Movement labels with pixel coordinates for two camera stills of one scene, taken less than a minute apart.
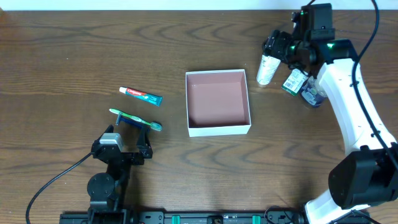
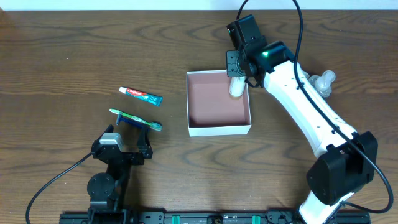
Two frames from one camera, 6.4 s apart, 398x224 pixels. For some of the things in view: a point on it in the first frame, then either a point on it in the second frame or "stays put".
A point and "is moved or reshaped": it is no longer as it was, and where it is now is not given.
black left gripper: x=128 y=156 stays put
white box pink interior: x=217 y=102 stays put
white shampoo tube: x=267 y=68 is moved or reshaped
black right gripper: x=277 y=43 to x=234 y=64
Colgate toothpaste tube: x=153 y=99 stays put
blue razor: x=128 y=120 stays put
